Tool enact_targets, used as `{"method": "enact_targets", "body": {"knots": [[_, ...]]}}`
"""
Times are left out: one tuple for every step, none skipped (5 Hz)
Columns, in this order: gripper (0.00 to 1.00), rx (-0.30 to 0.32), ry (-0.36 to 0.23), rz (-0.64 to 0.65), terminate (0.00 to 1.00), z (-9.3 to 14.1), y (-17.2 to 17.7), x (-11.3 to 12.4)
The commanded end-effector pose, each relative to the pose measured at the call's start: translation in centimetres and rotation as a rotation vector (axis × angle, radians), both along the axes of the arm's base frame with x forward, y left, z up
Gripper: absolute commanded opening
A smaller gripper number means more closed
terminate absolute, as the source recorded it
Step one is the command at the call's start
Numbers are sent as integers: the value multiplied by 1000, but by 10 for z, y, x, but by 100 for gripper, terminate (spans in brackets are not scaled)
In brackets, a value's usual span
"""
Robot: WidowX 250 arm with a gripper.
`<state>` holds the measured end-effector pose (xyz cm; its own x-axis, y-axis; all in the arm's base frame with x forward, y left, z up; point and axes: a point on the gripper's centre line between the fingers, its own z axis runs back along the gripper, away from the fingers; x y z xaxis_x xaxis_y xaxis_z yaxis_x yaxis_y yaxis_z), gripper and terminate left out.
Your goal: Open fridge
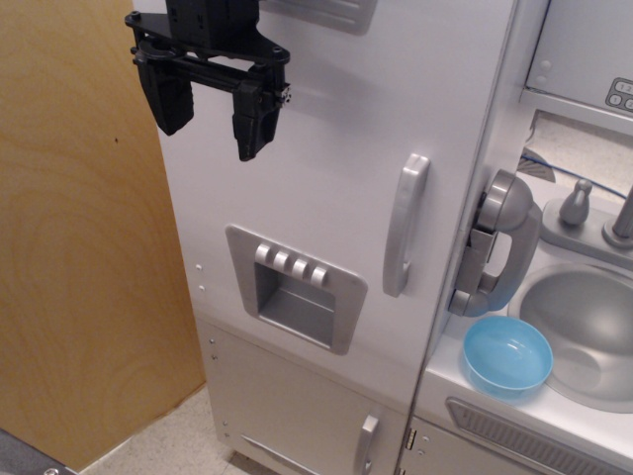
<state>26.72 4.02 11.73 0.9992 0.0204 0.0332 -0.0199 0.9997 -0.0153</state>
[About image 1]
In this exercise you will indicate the silver faucet knob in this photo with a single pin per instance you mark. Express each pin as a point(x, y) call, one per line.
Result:
point(575, 208)

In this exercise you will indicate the brass cabinet hinge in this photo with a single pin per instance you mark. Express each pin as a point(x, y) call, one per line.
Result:
point(410, 438)

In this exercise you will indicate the light blue plastic bowl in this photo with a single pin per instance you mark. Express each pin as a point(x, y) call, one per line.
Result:
point(506, 357)

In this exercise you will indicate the white lower fridge door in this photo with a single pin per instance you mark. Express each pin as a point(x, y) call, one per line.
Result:
point(288, 418)

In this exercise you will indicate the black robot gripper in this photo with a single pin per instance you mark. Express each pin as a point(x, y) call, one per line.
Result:
point(217, 44)

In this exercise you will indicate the silver toy telephone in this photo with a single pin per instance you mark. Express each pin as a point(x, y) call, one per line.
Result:
point(499, 249)

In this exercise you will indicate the plywood board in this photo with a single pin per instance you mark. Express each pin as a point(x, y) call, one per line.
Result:
point(97, 332)

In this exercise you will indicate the silver upper door handle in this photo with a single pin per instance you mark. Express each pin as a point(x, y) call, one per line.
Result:
point(409, 189)

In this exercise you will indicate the grey robot base corner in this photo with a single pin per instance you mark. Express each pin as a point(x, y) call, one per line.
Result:
point(20, 458)

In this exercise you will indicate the white toy fridge door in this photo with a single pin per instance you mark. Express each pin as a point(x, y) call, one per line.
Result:
point(421, 80)

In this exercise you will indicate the white toy microwave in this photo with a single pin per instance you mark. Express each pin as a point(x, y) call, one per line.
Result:
point(584, 54)

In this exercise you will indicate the silver door handle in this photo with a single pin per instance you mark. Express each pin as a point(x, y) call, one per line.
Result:
point(362, 462)
point(409, 189)

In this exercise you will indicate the silver oven vent panel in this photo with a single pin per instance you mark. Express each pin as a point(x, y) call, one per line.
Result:
point(535, 447)

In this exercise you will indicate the silver ice dispenser panel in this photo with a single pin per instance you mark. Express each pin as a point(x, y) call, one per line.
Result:
point(300, 294)

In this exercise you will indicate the silver toy sink basin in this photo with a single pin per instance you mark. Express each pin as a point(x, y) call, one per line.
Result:
point(585, 313)

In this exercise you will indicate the silver top fridge plaque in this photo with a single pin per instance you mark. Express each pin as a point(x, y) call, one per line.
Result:
point(348, 16)

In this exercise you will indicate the silver lower door handle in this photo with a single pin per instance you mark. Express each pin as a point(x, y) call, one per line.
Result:
point(362, 462)

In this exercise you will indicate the silver toy faucet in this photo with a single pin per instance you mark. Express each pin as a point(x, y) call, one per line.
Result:
point(618, 232)

